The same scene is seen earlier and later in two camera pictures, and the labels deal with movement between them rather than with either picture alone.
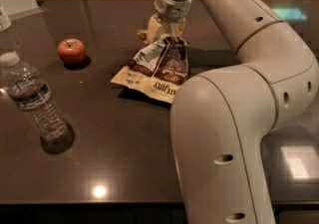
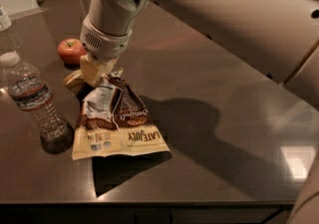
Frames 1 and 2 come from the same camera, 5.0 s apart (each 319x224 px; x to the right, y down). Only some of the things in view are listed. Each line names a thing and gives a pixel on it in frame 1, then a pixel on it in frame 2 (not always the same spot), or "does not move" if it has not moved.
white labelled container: (5, 24) does not move
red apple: (72, 51) does not move
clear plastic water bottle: (31, 94) does not move
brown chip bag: (157, 69) → (115, 120)
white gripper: (171, 8) → (106, 44)
